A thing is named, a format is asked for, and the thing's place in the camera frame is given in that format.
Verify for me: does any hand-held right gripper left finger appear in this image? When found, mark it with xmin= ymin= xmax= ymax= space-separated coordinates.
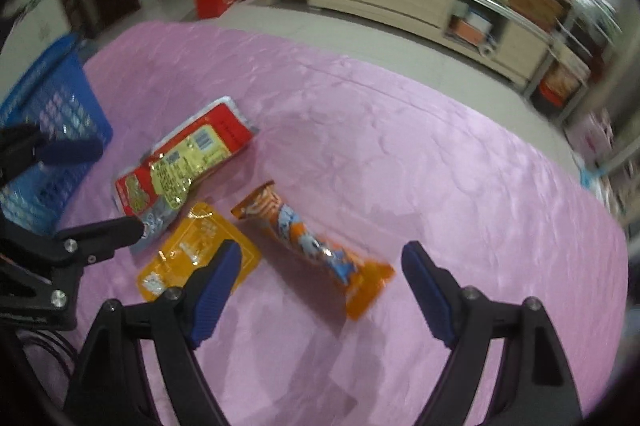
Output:
xmin=62 ymin=240 xmax=243 ymax=426

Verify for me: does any orange snack bar packet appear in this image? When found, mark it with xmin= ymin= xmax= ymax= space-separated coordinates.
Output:
xmin=230 ymin=181 xmax=396 ymax=322

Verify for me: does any yellow snack packet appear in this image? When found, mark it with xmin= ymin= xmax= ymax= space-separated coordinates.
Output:
xmin=137 ymin=202 xmax=262 ymax=303

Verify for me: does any white shelf rack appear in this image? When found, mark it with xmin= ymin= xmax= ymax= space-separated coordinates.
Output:
xmin=525 ymin=0 xmax=623 ymax=121

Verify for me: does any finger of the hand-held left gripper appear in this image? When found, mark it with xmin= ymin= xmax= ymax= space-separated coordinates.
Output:
xmin=0 ymin=217 xmax=143 ymax=277
xmin=0 ymin=123 xmax=104 ymax=187

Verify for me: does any pink tablecloth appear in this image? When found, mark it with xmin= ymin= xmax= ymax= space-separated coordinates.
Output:
xmin=10 ymin=20 xmax=631 ymax=426

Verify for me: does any black cable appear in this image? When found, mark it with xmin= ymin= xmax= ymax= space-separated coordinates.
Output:
xmin=10 ymin=328 xmax=81 ymax=394

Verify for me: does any red snack packet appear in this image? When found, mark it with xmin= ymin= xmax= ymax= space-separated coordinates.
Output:
xmin=114 ymin=96 xmax=260 ymax=254

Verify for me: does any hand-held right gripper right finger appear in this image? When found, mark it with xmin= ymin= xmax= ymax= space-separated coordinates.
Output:
xmin=401 ymin=242 xmax=583 ymax=426

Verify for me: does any blue plastic basket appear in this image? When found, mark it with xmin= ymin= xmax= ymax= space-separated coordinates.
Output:
xmin=0 ymin=33 xmax=115 ymax=237

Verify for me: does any brown cardboard box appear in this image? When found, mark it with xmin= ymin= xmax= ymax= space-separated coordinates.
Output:
xmin=505 ymin=0 xmax=566 ymax=31

